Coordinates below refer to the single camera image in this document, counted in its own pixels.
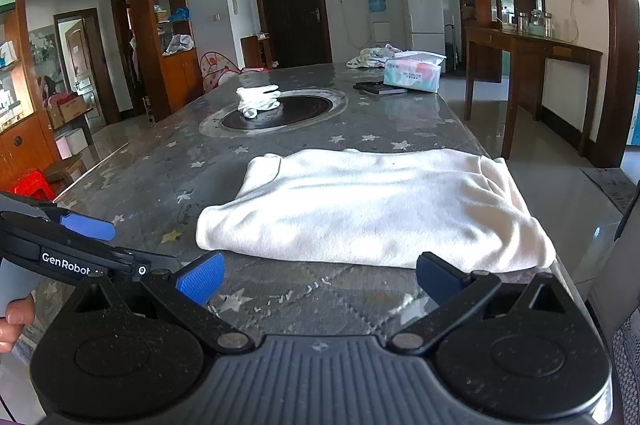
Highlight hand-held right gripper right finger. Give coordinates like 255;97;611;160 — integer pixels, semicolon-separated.
390;251;574;354

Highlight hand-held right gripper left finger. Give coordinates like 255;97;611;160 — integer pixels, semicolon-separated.
69;251;256;354

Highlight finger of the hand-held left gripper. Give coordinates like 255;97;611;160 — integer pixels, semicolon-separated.
47;211;117;242
112;247;182;278

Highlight white garment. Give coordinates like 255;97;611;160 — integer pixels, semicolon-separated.
195;148;557;273

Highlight small white clothes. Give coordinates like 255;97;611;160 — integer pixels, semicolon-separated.
236;84;282;119

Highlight person's left hand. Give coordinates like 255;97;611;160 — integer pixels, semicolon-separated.
0;294;37;354

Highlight small wooden stool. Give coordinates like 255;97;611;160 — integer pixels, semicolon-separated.
44;154;87;186

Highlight red plastic stool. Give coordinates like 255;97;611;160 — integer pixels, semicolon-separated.
7;168;55;202

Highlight white storage box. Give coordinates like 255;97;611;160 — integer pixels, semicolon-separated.
54;128;90;158

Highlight wide wooden display cabinet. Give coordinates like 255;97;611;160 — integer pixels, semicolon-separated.
0;0;62;201

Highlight cardboard boxes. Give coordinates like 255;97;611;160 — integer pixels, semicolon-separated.
46;95;88;128

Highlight brown interior door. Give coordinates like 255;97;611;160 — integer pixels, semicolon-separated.
55;8;121;126

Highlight narrow wooden shelf cabinet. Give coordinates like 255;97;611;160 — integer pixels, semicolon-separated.
127;0;203;123

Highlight grey floor mat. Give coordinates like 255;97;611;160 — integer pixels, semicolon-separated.
580;168;631;216

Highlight round black table hotplate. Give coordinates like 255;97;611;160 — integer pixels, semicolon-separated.
199;86;349;139

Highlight black flat case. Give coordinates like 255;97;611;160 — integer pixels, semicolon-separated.
353;80;408;96

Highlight pink play tent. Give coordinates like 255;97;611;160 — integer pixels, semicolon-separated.
200;50;241;93

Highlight white plastic bag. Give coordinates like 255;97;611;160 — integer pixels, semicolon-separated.
164;34;194;56

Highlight tissue pack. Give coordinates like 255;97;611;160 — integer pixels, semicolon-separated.
383;51;447;94

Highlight small wooden cabinet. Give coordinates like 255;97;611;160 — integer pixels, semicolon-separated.
240;34;273;70

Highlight patterned cloth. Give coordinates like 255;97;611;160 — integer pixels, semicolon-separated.
346;44;403;70

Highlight wooden side table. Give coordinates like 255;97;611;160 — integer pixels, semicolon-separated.
462;25;604;161

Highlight white water dispenser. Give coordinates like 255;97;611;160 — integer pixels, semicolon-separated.
370;12;392;48

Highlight white refrigerator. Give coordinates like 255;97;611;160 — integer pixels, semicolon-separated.
404;0;447;61

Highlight dark wooden door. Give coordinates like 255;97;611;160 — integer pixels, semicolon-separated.
251;0;333;67

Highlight floral wall picture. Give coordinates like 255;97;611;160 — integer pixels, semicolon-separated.
29;30;58;66

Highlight white cable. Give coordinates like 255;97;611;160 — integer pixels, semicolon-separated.
560;0;582;44

